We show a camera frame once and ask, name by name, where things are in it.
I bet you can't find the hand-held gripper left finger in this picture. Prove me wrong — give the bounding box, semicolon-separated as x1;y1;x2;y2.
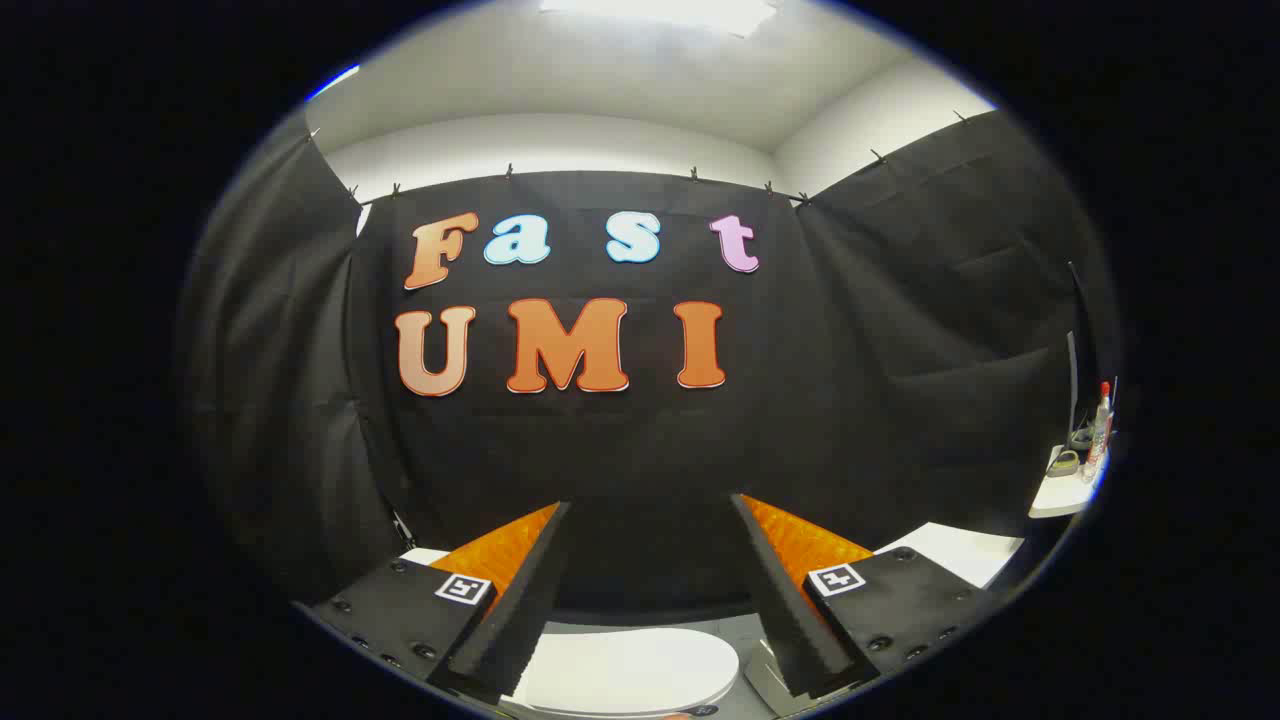
312;501;574;706

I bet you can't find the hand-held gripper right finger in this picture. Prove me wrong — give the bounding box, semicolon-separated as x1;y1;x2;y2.
730;493;994;700

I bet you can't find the white drawer cabinet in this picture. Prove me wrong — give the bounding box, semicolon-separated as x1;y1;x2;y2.
745;520;1027;719

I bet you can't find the black backdrop cloth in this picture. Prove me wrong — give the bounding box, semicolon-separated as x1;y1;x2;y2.
178;108;1116;641

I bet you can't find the white side shelf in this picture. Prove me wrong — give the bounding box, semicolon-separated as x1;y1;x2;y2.
1029;444;1103;520

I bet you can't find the clear bottle with red cap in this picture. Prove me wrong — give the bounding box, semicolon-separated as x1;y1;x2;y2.
1086;381;1114;483

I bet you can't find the ceiling light panel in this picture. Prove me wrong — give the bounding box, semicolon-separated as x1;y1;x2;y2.
540;0;781;40

